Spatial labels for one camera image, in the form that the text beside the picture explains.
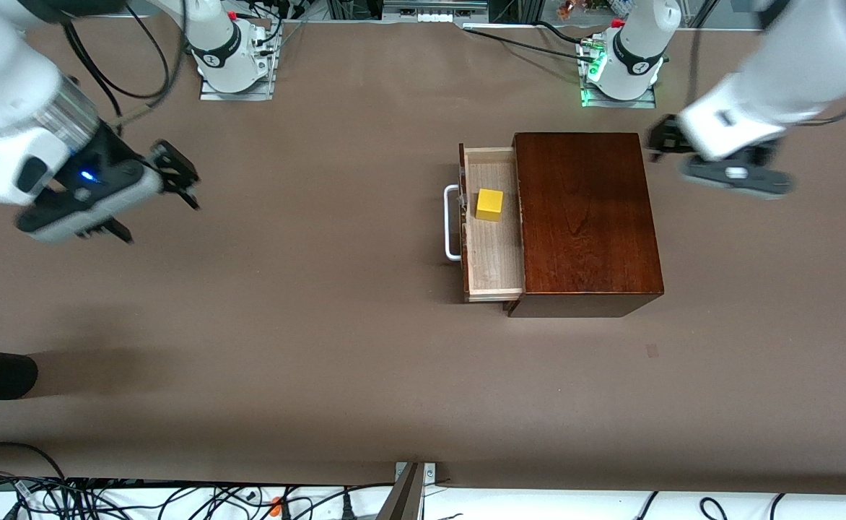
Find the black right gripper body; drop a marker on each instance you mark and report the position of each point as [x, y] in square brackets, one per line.
[116, 160]

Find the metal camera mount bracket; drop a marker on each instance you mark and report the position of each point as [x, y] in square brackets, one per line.
[405, 498]

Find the silver metal rail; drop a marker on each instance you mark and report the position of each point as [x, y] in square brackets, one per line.
[437, 6]

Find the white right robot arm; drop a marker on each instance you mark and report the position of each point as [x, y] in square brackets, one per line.
[4, 72]

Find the small orange connector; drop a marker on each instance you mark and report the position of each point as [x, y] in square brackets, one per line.
[276, 504]

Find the black power plug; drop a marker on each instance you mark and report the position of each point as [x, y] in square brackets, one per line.
[346, 507]

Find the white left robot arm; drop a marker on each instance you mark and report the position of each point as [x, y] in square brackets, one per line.
[791, 72]

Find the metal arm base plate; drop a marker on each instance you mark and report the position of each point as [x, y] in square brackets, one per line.
[239, 95]
[618, 103]

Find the dark brown wooden cabinet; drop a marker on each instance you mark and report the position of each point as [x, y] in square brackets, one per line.
[589, 217]

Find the white power strip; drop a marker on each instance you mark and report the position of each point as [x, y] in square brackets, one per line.
[426, 17]

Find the yellow cube block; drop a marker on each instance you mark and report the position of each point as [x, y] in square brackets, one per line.
[489, 204]

